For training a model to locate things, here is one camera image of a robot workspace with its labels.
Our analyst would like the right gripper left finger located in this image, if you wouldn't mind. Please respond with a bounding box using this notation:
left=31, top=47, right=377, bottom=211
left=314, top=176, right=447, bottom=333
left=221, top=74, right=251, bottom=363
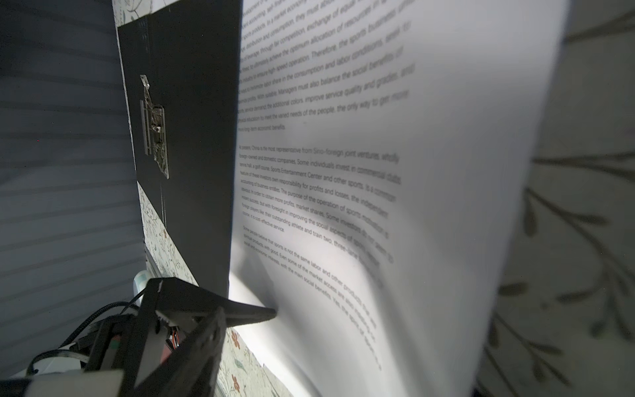
left=119, top=277, right=277, bottom=396

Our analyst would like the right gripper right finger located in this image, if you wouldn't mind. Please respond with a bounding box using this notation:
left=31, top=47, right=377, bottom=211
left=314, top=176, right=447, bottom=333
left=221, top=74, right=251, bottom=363
left=131, top=308, right=227, bottom=397

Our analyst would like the teal black clip folder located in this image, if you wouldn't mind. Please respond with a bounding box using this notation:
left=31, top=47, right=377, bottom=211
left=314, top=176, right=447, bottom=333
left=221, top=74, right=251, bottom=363
left=117, top=1, right=242, bottom=296

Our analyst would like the paper sheet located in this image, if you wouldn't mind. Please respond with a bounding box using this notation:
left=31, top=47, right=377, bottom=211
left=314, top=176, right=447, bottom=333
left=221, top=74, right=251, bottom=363
left=231, top=1, right=569, bottom=396

